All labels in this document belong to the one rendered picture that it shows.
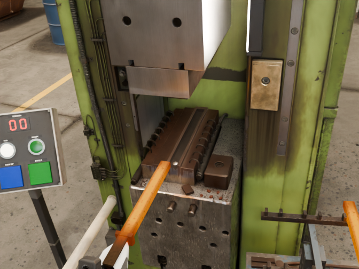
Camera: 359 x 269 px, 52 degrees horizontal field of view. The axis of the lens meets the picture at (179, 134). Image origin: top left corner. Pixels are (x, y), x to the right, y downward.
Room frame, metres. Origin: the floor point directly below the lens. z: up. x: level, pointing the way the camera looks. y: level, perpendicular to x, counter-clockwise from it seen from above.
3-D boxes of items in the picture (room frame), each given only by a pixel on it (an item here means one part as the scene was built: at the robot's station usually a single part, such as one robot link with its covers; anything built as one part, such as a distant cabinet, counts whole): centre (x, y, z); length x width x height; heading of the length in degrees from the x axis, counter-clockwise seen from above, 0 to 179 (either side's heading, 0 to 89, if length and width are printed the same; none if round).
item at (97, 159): (1.27, 0.36, 0.80); 0.06 x 0.03 x 0.14; 71
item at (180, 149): (1.22, -0.04, 0.99); 0.42 x 0.05 x 0.01; 161
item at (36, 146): (1.07, 0.50, 1.09); 0.05 x 0.03 x 0.04; 71
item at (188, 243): (1.22, -0.07, 0.69); 0.56 x 0.38 x 0.45; 161
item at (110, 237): (1.27, 0.36, 0.36); 0.09 x 0.07 x 0.12; 71
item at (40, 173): (1.03, 0.50, 1.01); 0.07 x 0.05 x 0.07; 96
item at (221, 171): (1.03, -0.13, 0.95); 0.12 x 0.08 x 0.06; 161
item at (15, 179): (1.02, 0.60, 1.01); 0.07 x 0.05 x 0.07; 96
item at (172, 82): (1.23, -0.02, 1.32); 0.42 x 0.20 x 0.10; 161
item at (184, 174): (1.23, -0.02, 0.96); 0.42 x 0.20 x 0.09; 161
